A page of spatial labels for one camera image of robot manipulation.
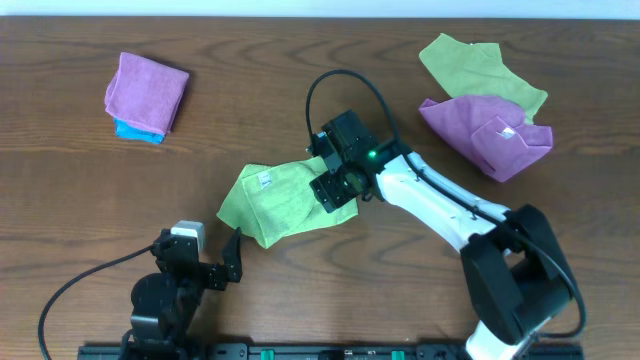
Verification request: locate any light green cloth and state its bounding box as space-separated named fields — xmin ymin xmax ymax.
xmin=217 ymin=157 xmax=358 ymax=249

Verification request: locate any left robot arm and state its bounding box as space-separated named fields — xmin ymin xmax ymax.
xmin=118 ymin=222 xmax=243 ymax=360

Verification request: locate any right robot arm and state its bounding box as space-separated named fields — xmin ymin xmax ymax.
xmin=308 ymin=111 xmax=580 ymax=359

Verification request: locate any folded blue cloth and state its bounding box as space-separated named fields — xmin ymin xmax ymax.
xmin=114 ymin=118 xmax=165 ymax=144

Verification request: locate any crumpled purple cloth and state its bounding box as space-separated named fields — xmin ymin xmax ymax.
xmin=418 ymin=95 xmax=553 ymax=182

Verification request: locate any olive green cloth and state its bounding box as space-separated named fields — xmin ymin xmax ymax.
xmin=419 ymin=33 xmax=548 ymax=124

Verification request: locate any folded purple cloth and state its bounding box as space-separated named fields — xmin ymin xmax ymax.
xmin=104 ymin=52 xmax=190 ymax=135

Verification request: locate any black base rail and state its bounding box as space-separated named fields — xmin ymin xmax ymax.
xmin=76 ymin=341 xmax=585 ymax=360

